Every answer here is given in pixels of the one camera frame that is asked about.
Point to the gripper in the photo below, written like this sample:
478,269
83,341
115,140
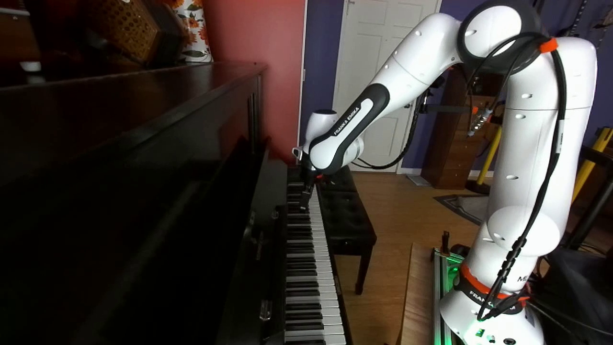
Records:
309,179

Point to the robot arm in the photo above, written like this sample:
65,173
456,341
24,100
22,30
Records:
531,158

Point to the black padded piano bench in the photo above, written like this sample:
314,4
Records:
347,215

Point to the black upright piano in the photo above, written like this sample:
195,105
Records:
143,206

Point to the white panel door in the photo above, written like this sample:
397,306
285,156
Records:
371,52

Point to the brown wooden cabinet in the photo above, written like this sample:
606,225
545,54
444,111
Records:
448,148

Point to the dark floor rug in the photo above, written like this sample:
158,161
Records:
467,207

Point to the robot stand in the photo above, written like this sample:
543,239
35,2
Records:
419,297

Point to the yellow pole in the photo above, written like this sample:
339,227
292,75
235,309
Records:
591,163
489,158

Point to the floral print vase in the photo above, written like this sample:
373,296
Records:
196,33

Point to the woven brown box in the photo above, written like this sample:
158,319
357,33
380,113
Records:
127,31

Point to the black stand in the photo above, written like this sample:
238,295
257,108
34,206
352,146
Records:
596,191

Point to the black bag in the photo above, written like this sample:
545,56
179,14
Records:
582,292

